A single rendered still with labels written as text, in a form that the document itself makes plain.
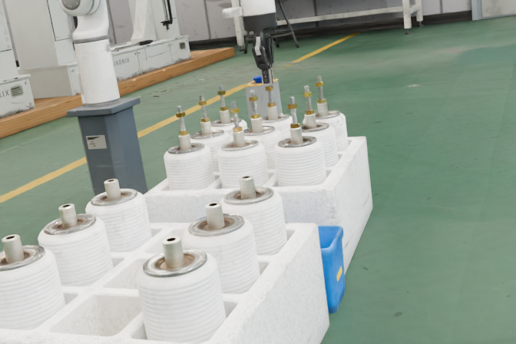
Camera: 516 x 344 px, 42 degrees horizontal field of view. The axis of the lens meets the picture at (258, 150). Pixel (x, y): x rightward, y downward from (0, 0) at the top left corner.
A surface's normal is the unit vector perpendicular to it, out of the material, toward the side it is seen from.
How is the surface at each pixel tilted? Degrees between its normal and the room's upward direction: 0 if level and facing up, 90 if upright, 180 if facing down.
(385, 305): 0
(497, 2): 90
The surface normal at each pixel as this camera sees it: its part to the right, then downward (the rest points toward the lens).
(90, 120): -0.33, 0.32
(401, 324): -0.14, -0.96
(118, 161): 0.38, 0.17
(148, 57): 0.92, -0.04
